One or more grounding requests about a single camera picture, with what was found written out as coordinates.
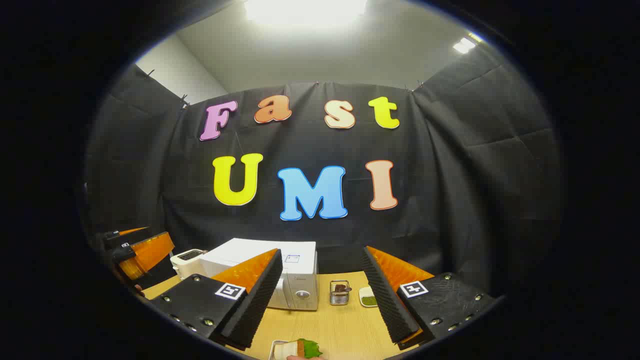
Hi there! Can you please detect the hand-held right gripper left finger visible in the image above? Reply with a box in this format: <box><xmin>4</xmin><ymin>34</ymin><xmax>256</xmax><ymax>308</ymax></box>
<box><xmin>149</xmin><ymin>248</ymin><xmax>284</xmax><ymax>351</ymax></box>

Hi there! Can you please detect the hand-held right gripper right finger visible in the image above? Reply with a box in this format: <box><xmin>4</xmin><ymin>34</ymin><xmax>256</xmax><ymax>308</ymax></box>
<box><xmin>361</xmin><ymin>246</ymin><xmax>496</xmax><ymax>351</ymax></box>

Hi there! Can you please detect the white microwave oven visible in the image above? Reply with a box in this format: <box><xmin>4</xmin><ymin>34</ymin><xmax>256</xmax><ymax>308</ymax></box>
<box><xmin>197</xmin><ymin>238</ymin><xmax>319</xmax><ymax>312</ymax></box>

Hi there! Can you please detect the toast and lettuce sandwich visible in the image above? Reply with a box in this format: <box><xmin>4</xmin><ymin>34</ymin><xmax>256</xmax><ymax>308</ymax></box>
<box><xmin>273</xmin><ymin>338</ymin><xmax>324</xmax><ymax>360</ymax></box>

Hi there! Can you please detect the white toaster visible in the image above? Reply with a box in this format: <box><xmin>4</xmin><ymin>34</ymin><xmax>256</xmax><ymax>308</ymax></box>
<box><xmin>170</xmin><ymin>248</ymin><xmax>208</xmax><ymax>280</ymax></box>

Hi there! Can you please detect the black backdrop cloth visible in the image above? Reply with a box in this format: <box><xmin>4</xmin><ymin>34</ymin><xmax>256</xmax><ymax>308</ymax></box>
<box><xmin>82</xmin><ymin>45</ymin><xmax>563</xmax><ymax>301</ymax></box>

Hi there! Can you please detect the small ceiling light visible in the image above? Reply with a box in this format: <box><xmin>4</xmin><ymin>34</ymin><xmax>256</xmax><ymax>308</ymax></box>
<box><xmin>452</xmin><ymin>36</ymin><xmax>477</xmax><ymax>55</ymax></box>

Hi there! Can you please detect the large ceiling light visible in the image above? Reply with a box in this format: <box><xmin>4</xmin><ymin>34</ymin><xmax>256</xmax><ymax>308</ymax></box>
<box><xmin>244</xmin><ymin>0</ymin><xmax>368</xmax><ymax>26</ymax></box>

